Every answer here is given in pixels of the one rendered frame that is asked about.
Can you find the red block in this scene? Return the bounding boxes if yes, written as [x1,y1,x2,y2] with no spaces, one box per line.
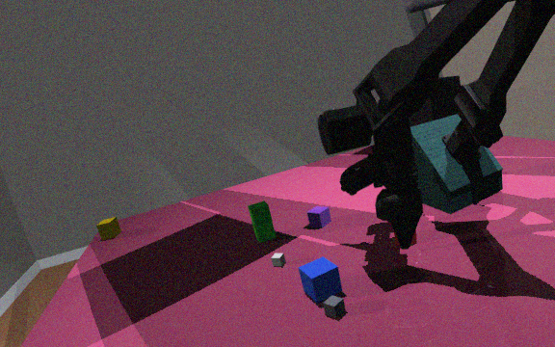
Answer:
[394,230,417,246]

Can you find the small yellow cube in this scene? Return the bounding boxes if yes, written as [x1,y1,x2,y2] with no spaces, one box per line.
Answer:
[97,217,121,241]

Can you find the green block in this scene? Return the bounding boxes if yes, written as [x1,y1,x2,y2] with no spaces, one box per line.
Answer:
[248,201,272,226]
[252,223,276,243]

